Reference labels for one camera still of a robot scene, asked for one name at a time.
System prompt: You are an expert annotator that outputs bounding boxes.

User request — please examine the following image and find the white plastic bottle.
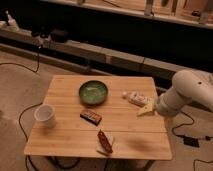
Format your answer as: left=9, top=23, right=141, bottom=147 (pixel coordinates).
left=122, top=91, right=154, bottom=107

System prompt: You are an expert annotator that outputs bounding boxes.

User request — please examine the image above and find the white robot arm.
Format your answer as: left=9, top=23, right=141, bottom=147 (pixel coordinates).
left=148, top=69, right=213, bottom=117

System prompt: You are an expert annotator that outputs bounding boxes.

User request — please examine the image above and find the green ceramic bowl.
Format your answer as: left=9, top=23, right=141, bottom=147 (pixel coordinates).
left=79, top=80, right=108, bottom=105

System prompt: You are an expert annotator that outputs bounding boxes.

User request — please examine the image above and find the white spray bottle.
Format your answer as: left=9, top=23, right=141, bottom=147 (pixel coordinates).
left=6, top=11, right=19, bottom=31

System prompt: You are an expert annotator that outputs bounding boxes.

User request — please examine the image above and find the black power adapter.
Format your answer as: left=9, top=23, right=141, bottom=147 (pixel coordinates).
left=183, top=137, right=199, bottom=147

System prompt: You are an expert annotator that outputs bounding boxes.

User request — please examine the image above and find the red brown snack packet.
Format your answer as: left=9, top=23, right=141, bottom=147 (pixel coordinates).
left=98, top=130, right=113, bottom=153

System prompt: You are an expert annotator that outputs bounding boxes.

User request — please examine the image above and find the brown chocolate bar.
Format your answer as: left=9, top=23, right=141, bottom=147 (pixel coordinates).
left=80, top=110, right=102, bottom=125

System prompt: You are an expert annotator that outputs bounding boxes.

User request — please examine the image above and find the white napkin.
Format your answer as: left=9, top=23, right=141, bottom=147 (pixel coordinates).
left=96, top=131, right=114, bottom=155

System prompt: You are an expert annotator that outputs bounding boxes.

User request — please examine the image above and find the wooden table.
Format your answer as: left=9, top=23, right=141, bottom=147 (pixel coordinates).
left=24, top=75, right=172, bottom=160

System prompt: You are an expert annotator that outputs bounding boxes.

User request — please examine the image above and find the white paper cup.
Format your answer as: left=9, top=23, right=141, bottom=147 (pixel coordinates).
left=34, top=104, right=56, bottom=128

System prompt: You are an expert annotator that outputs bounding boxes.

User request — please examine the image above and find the black device on ledge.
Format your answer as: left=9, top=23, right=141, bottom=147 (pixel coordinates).
left=50, top=29, right=69, bottom=43

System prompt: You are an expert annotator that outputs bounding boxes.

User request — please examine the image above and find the black cable on floor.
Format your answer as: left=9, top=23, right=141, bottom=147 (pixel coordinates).
left=17, top=101, right=82, bottom=171

